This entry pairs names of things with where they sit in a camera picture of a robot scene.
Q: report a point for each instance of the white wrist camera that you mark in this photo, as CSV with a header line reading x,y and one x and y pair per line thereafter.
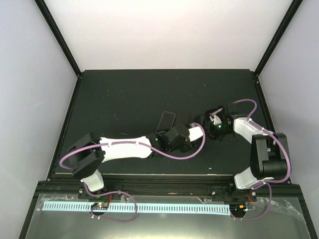
x,y
215,119
195,132

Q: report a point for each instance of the right black frame post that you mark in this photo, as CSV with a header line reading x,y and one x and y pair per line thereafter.
x,y
285,22

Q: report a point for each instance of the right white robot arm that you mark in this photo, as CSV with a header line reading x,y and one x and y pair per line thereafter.
x,y
269,151

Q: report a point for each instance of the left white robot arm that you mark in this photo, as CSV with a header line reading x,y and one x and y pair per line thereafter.
x,y
83,160

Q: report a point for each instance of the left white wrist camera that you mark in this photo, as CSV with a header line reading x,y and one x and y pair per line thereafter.
x,y
195,132

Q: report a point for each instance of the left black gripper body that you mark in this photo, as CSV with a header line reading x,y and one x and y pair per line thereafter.
x,y
174,148

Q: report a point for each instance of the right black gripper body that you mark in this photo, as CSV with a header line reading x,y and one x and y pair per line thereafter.
x,y
218,131

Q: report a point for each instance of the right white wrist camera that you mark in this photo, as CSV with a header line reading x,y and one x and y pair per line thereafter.
x,y
215,119

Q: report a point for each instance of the black frame post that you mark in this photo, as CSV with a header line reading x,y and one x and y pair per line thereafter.
x,y
285,22
44,9

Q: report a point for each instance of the small green circuit board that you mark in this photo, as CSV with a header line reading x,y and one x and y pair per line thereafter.
x,y
100,206

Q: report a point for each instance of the left black frame post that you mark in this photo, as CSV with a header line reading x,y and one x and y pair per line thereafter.
x,y
44,9

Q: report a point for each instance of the right small circuit board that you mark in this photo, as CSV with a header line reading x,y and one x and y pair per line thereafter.
x,y
245,207

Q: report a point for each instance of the white slotted cable duct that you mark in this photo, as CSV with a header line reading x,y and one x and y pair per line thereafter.
x,y
151,208

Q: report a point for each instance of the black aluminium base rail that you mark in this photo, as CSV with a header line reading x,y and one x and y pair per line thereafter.
x,y
216,189

